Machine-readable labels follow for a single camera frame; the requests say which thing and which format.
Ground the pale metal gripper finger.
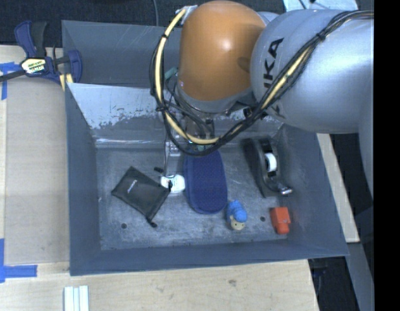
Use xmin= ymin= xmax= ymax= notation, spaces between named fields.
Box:
xmin=173 ymin=141 xmax=183 ymax=176
xmin=164 ymin=140 xmax=174 ymax=179

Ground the white round object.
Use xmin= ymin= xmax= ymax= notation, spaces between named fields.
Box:
xmin=160 ymin=173 xmax=186 ymax=194

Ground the blue oval fabric case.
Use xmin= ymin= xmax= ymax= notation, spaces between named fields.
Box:
xmin=183 ymin=148 xmax=228 ymax=215

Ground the black mesh pouch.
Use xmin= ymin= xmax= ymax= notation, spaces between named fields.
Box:
xmin=111 ymin=166 xmax=172 ymax=228

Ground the grey metal bin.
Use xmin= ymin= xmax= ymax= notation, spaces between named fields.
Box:
xmin=61 ymin=19 xmax=350 ymax=277

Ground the blue and tan toy figure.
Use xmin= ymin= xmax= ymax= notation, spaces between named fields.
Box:
xmin=225 ymin=200 xmax=249 ymax=232

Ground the black tape dispenser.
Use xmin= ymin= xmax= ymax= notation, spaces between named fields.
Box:
xmin=241 ymin=136 xmax=294 ymax=199

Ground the orange-red small block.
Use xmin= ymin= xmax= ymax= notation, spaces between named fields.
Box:
xmin=269 ymin=206 xmax=292 ymax=235

